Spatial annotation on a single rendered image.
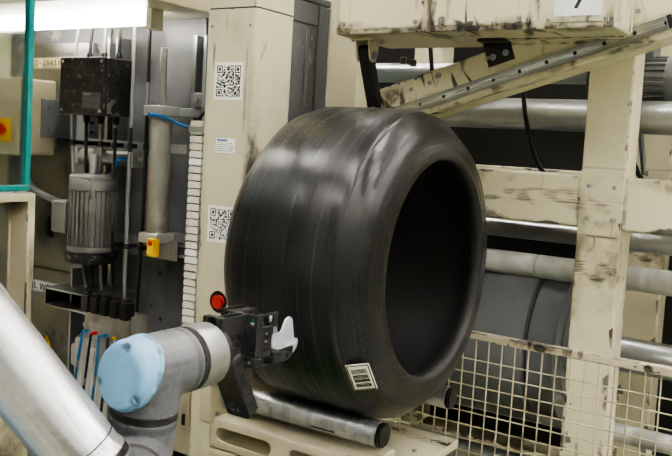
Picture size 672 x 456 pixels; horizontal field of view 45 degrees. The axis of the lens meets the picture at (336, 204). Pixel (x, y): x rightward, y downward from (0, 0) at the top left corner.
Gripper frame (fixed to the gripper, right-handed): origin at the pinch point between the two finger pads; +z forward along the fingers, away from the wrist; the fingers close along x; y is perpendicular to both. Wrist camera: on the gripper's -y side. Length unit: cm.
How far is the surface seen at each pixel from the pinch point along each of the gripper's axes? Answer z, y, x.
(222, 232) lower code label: 19.1, 13.6, 32.2
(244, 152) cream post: 19.0, 30.2, 27.8
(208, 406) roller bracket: 8.2, -18.0, 23.5
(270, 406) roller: 11.9, -16.1, 11.8
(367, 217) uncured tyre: 4.1, 21.9, -10.3
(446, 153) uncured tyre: 28.2, 33.0, -11.8
